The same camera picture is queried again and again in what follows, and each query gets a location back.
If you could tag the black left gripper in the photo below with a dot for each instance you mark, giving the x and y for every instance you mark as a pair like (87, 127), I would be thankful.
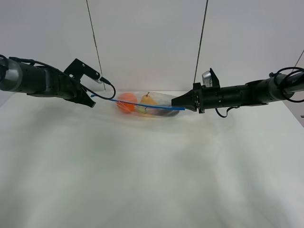
(70, 90)

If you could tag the yellow pear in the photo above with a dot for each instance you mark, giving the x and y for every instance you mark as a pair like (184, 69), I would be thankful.
(148, 100)

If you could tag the clear zip bag blue seal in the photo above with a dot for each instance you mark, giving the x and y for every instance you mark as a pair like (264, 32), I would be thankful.
(163, 102)

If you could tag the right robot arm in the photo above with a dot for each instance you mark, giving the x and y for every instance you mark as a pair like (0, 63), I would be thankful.
(280, 86)

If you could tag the orange fruit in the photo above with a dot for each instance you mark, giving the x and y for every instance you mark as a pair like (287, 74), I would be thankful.
(126, 102)

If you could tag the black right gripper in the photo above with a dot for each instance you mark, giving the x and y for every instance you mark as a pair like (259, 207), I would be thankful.
(192, 100)

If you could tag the dark purple eggplant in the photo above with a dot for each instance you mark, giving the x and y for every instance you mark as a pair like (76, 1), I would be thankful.
(158, 112)

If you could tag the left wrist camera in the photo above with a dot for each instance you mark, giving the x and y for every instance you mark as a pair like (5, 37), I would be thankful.
(77, 69)

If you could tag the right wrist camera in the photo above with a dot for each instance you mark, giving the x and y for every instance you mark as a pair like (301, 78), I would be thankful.
(210, 79)

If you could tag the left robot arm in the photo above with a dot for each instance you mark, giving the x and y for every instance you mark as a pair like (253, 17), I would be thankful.
(41, 80)

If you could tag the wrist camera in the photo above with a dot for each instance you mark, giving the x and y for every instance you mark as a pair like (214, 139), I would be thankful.
(210, 79)
(77, 69)

